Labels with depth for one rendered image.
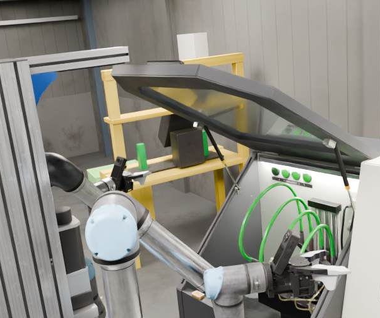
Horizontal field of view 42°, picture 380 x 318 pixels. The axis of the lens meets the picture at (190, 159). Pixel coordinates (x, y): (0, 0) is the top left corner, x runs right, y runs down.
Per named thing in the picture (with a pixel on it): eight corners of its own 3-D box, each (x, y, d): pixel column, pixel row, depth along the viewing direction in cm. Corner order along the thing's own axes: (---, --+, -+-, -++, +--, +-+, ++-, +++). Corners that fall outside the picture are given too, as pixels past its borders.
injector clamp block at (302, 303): (259, 316, 214) (257, 284, 210) (274, 306, 220) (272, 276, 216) (326, 349, 189) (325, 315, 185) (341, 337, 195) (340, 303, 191)
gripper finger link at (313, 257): (321, 267, 137) (300, 277, 131) (319, 247, 137) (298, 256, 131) (331, 269, 135) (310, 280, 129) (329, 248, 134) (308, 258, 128)
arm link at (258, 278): (243, 259, 129) (249, 270, 121) (261, 257, 129) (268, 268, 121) (246, 287, 130) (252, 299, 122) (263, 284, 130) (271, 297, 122)
